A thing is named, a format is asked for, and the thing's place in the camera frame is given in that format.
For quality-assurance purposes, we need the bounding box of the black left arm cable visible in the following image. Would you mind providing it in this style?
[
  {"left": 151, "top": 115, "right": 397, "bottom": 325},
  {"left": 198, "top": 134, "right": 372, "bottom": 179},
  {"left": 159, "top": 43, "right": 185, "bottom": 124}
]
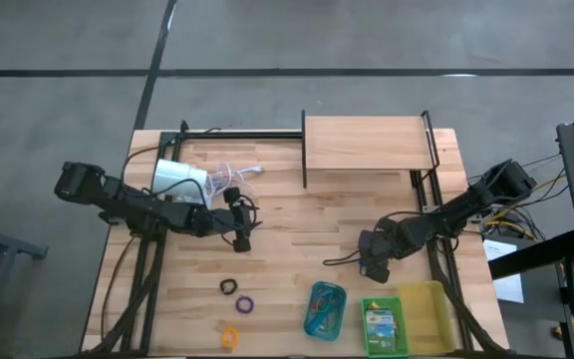
[{"left": 120, "top": 127, "right": 223, "bottom": 200}]

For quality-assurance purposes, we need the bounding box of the brown cable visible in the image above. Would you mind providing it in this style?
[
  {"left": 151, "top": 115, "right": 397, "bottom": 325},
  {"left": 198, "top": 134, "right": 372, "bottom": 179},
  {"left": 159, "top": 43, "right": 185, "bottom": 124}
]
[{"left": 100, "top": 236, "right": 137, "bottom": 341}]

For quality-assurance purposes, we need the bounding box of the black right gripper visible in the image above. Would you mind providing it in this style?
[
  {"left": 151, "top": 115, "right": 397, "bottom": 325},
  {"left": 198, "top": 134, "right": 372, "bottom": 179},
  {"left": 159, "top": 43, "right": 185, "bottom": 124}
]
[{"left": 356, "top": 217, "right": 409, "bottom": 284}]

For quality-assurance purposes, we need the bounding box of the yellow cable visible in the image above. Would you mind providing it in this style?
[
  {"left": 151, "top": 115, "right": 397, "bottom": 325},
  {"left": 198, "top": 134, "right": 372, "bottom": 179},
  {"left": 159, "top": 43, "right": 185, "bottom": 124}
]
[{"left": 485, "top": 172, "right": 567, "bottom": 235}]

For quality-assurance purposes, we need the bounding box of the white paper sheet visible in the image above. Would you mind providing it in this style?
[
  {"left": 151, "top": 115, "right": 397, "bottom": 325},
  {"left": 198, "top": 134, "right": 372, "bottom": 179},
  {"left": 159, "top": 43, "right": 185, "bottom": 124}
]
[{"left": 483, "top": 238, "right": 525, "bottom": 304}]

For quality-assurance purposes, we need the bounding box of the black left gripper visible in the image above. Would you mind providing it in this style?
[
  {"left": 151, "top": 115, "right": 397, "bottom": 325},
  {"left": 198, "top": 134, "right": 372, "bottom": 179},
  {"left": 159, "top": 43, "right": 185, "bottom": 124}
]
[{"left": 194, "top": 186, "right": 264, "bottom": 253}]

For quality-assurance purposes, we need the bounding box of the yellow plastic bin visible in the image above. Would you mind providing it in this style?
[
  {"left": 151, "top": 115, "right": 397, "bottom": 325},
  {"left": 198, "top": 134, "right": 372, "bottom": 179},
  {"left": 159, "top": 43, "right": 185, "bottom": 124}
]
[{"left": 397, "top": 280, "right": 457, "bottom": 356}]

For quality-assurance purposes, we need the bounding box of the green plastic bin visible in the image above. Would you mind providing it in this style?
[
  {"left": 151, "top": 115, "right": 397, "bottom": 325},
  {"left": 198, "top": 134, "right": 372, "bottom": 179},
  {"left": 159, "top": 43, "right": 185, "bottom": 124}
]
[{"left": 360, "top": 296, "right": 411, "bottom": 358}]

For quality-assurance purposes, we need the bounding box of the green yellow crayon box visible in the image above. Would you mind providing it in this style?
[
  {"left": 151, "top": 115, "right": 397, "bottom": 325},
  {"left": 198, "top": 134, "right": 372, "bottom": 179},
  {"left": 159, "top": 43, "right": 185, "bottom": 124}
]
[{"left": 365, "top": 308, "right": 398, "bottom": 353}]

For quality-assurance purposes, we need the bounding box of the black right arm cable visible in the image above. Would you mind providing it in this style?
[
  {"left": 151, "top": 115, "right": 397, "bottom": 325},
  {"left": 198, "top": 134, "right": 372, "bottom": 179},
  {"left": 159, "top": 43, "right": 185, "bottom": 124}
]
[{"left": 465, "top": 154, "right": 567, "bottom": 220}]

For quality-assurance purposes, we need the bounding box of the wooden shelf riser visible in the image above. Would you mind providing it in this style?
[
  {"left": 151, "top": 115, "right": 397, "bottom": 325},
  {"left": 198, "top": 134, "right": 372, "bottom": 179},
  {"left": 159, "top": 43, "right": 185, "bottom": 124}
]
[{"left": 300, "top": 109, "right": 441, "bottom": 189}]

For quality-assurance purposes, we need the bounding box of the white lamp cable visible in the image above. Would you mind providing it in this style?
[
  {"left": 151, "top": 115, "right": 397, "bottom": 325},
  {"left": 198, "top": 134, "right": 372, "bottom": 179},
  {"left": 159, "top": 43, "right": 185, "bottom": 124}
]
[{"left": 206, "top": 162, "right": 266, "bottom": 200}]

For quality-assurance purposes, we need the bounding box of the teal plastic bin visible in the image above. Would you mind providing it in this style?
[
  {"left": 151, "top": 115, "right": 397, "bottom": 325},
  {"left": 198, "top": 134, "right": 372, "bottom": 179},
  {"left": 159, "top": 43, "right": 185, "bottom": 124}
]
[{"left": 302, "top": 280, "right": 349, "bottom": 343}]

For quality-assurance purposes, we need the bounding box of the purple coil wristband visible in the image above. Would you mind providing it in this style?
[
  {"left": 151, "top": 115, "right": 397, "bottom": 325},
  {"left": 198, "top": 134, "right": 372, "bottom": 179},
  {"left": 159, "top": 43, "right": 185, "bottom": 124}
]
[{"left": 234, "top": 294, "right": 256, "bottom": 315}]

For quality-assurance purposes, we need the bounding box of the green coil wristband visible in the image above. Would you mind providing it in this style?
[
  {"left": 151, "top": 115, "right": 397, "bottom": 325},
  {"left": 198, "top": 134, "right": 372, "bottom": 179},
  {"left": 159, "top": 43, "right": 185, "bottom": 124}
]
[{"left": 315, "top": 301, "right": 336, "bottom": 322}]

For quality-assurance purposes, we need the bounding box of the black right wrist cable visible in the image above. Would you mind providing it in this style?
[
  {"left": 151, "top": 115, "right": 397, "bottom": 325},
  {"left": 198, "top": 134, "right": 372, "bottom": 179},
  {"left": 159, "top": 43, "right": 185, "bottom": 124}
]
[{"left": 322, "top": 248, "right": 369, "bottom": 268}]

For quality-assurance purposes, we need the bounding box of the orange coil wristband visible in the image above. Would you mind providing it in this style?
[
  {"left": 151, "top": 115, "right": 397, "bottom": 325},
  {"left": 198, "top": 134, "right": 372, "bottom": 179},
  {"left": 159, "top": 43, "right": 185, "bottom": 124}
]
[{"left": 220, "top": 326, "right": 240, "bottom": 350}]

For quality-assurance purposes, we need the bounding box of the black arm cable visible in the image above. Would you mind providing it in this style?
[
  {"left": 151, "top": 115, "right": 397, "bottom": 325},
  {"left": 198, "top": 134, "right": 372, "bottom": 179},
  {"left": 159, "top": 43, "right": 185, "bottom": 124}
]
[
  {"left": 465, "top": 154, "right": 567, "bottom": 220},
  {"left": 120, "top": 127, "right": 223, "bottom": 200}
]

